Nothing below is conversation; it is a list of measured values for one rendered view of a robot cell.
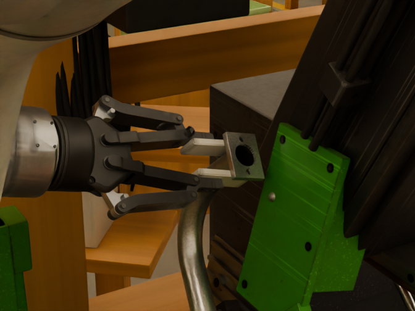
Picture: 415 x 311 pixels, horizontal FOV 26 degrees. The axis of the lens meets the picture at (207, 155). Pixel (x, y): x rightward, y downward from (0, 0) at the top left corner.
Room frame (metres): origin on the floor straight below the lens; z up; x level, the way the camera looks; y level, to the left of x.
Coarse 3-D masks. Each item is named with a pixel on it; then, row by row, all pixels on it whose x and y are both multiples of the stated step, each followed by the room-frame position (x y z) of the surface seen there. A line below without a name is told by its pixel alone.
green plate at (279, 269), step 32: (288, 128) 0.91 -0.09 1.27; (288, 160) 0.90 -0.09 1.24; (320, 160) 0.86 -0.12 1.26; (288, 192) 0.88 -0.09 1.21; (320, 192) 0.84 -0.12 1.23; (256, 224) 0.91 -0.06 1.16; (288, 224) 0.86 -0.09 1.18; (320, 224) 0.83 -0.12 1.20; (256, 256) 0.89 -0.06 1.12; (288, 256) 0.85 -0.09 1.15; (320, 256) 0.82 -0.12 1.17; (352, 256) 0.86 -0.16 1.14; (256, 288) 0.87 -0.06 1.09; (288, 288) 0.83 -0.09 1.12; (320, 288) 0.84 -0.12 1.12; (352, 288) 0.86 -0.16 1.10
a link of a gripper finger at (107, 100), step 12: (108, 96) 0.88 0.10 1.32; (108, 108) 0.88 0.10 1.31; (120, 108) 0.88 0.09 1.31; (132, 108) 0.89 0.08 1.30; (144, 108) 0.90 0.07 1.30; (120, 120) 0.89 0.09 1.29; (132, 120) 0.89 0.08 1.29; (144, 120) 0.89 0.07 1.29; (156, 120) 0.90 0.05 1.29; (168, 120) 0.90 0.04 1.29; (180, 120) 0.91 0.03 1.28
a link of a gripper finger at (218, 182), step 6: (204, 180) 0.87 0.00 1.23; (210, 180) 0.88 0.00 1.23; (216, 180) 0.88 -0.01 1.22; (186, 186) 0.86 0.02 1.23; (192, 186) 0.86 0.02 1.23; (198, 186) 0.86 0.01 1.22; (204, 186) 0.87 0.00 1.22; (210, 186) 0.87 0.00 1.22; (216, 186) 0.88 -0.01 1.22; (222, 186) 0.88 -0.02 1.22; (204, 192) 0.88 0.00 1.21; (210, 192) 0.88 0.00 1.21; (186, 204) 0.85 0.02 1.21
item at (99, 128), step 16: (64, 128) 0.80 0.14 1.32; (80, 128) 0.81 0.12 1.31; (96, 128) 0.85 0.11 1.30; (112, 128) 0.86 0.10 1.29; (64, 144) 0.79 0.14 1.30; (80, 144) 0.80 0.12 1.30; (96, 144) 0.84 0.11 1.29; (128, 144) 0.86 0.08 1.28; (64, 160) 0.78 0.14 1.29; (80, 160) 0.79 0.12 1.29; (96, 160) 0.82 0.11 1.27; (64, 176) 0.78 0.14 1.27; (80, 176) 0.79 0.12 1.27; (96, 176) 0.81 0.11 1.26; (112, 176) 0.82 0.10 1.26; (128, 176) 0.83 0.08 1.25; (96, 192) 0.81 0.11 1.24
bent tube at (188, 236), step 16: (240, 144) 0.91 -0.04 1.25; (256, 144) 0.92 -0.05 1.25; (224, 160) 0.91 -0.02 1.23; (240, 160) 0.93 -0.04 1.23; (256, 160) 0.91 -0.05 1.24; (240, 176) 0.88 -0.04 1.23; (256, 176) 0.89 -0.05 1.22; (192, 208) 0.94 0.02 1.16; (192, 224) 0.94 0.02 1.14; (192, 240) 0.93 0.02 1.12; (192, 256) 0.92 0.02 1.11; (192, 272) 0.91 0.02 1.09; (192, 288) 0.89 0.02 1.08; (208, 288) 0.90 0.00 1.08; (192, 304) 0.88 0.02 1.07; (208, 304) 0.88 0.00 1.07
